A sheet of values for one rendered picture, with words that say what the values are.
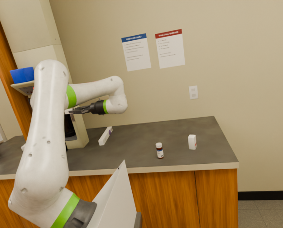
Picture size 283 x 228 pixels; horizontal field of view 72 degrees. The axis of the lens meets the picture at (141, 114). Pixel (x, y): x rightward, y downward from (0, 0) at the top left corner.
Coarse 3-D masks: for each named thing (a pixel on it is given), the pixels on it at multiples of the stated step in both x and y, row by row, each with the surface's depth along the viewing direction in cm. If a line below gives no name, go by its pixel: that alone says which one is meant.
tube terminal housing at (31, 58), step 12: (36, 48) 130; (48, 48) 128; (60, 48) 135; (24, 60) 134; (36, 60) 132; (60, 60) 133; (72, 108) 142; (84, 132) 155; (72, 144) 151; (84, 144) 152
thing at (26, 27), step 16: (0, 0) 123; (16, 0) 121; (32, 0) 119; (48, 0) 128; (0, 16) 126; (16, 16) 124; (32, 16) 123; (48, 16) 126; (16, 32) 128; (32, 32) 126; (48, 32) 125; (16, 48) 132; (32, 48) 130
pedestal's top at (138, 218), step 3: (138, 213) 81; (138, 216) 79; (141, 216) 81; (135, 219) 78; (138, 219) 78; (141, 219) 80; (135, 222) 77; (138, 222) 77; (141, 222) 79; (135, 225) 76; (138, 225) 75; (141, 225) 78
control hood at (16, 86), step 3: (30, 81) 126; (33, 81) 125; (15, 84) 129; (18, 84) 128; (21, 84) 128; (24, 84) 127; (27, 84) 127; (30, 84) 127; (33, 84) 127; (15, 87) 131; (18, 87) 131; (21, 87) 131; (18, 90) 134; (21, 90) 134; (24, 93) 137
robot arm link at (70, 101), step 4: (68, 88) 91; (68, 92) 90; (72, 92) 91; (32, 96) 81; (68, 96) 89; (72, 96) 91; (32, 100) 81; (68, 100) 89; (72, 100) 91; (76, 100) 93; (32, 104) 82; (68, 104) 90; (72, 104) 93; (32, 108) 84; (68, 108) 93
